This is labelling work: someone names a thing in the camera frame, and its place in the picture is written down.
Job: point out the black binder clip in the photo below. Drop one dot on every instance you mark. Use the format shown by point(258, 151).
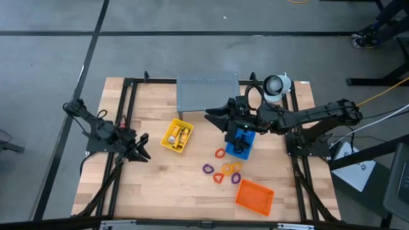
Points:
point(244, 140)
point(238, 148)

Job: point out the grey chair base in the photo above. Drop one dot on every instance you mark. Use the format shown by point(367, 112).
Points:
point(11, 146)

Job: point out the yellow coil wristband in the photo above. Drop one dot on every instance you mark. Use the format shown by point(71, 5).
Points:
point(240, 166)
point(223, 169)

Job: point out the small grey depth camera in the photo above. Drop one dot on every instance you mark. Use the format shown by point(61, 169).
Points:
point(207, 224)

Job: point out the white round camera device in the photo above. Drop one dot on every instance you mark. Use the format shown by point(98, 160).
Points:
point(275, 85)

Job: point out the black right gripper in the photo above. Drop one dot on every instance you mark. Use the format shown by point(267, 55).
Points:
point(244, 116)

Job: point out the black desk bar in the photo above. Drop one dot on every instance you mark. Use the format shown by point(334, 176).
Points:
point(367, 153)

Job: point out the dark grey equipment case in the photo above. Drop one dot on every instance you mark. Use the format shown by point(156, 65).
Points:
point(397, 185)

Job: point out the yellow plastic basket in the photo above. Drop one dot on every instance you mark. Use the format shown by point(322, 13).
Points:
point(174, 123)

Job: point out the orange coil wristband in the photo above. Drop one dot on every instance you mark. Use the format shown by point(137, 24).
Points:
point(214, 177)
point(216, 153)

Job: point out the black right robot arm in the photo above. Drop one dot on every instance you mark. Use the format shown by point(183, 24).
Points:
point(319, 113)

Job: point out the blue plastic basket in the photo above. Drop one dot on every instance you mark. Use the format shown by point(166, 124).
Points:
point(230, 150)

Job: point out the white box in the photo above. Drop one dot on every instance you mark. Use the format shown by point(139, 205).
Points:
point(354, 172)

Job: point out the purple coil wristband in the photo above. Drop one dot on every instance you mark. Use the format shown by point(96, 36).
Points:
point(204, 169)
point(232, 178)

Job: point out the black table leg frame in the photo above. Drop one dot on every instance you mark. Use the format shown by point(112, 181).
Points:
point(377, 81)

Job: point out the person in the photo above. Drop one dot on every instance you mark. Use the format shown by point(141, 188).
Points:
point(393, 9)

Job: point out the orange plastic basket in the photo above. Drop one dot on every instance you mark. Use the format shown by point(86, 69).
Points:
point(255, 198)

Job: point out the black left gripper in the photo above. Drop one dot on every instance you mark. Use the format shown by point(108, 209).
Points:
point(131, 143)

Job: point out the black frame crossbar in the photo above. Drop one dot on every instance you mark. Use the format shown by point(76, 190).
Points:
point(48, 223)

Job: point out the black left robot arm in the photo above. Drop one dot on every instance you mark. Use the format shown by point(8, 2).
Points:
point(99, 127)

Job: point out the person's shoe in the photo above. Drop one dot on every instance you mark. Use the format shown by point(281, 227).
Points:
point(364, 43)
point(364, 33)

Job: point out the grey perforated metal shelf riser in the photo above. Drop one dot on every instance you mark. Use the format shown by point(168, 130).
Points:
point(204, 92)

